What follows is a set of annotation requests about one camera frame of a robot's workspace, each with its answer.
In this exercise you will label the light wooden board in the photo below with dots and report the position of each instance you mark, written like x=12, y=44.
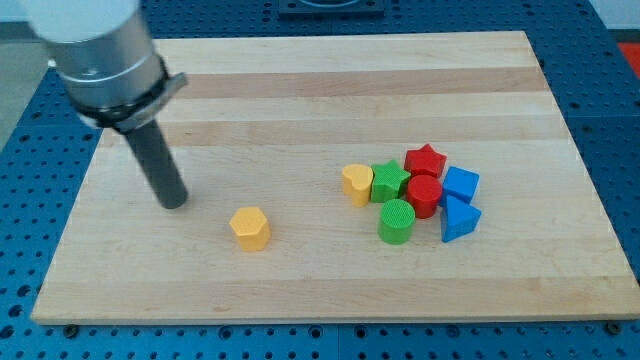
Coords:
x=271, y=122

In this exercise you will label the red cylinder block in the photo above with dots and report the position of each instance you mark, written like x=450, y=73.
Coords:
x=424, y=193

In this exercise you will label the red star block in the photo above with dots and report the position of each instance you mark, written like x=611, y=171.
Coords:
x=425, y=161

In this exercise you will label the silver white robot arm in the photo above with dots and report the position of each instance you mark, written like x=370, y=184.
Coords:
x=114, y=78

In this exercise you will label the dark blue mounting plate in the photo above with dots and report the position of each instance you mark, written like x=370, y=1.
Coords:
x=298, y=8

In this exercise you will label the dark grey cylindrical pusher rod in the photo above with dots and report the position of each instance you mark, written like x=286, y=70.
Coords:
x=156, y=162

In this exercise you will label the blue triangle block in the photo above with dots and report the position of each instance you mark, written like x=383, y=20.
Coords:
x=458, y=218

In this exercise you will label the yellow hexagon block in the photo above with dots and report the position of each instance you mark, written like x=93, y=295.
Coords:
x=251, y=229

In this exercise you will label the blue cube block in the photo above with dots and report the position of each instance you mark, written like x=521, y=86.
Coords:
x=459, y=183

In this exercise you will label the green star block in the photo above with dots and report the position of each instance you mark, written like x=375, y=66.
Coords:
x=390, y=181

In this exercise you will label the green cylinder block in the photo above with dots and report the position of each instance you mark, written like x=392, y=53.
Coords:
x=396, y=221

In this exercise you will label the yellow heart block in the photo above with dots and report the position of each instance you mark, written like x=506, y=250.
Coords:
x=356, y=183

